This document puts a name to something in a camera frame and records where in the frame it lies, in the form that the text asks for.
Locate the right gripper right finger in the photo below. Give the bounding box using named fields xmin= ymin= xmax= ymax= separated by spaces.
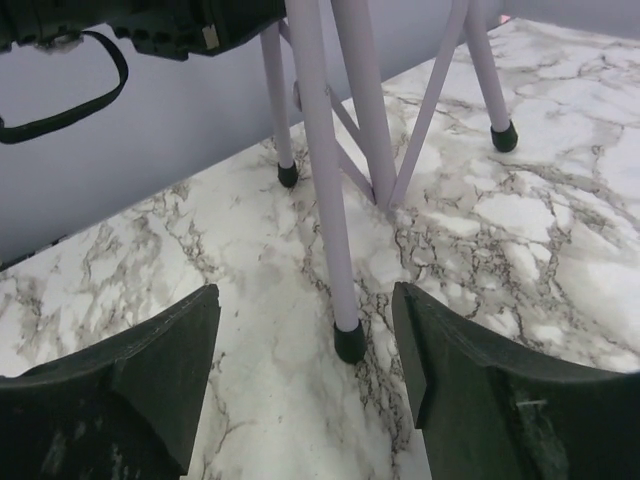
xmin=392 ymin=282 xmax=505 ymax=479

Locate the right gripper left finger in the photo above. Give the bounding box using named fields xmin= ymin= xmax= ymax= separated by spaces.
xmin=111 ymin=284 xmax=221 ymax=475

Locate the lilac music stand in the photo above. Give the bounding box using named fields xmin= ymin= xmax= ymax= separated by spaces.
xmin=260 ymin=0 xmax=518 ymax=364

